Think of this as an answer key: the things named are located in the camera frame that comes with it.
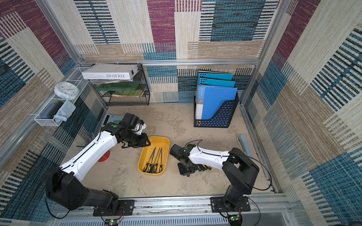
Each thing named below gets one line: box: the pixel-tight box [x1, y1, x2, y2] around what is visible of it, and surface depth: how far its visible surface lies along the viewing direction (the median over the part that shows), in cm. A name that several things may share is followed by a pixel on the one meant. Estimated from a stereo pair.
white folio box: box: [81, 63, 140, 81], surface depth 81 cm
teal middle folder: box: [198, 77, 236, 88], surface depth 96 cm
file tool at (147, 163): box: [142, 146, 157, 173], surface depth 90 cm
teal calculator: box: [100, 113, 125, 128], surface depth 110 cm
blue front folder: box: [195, 85, 238, 120], surface depth 93 cm
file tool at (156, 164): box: [153, 147, 162, 174], surface depth 89 cm
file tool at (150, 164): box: [147, 147, 161, 174], surface depth 89 cm
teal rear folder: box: [197, 70, 234, 85], surface depth 102 cm
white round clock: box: [53, 81, 80, 101], surface depth 76 cm
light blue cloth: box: [53, 99, 77, 124], surface depth 70 cm
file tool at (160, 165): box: [159, 147, 164, 173], surface depth 89 cm
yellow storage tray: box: [137, 136, 171, 176], surface depth 93 cm
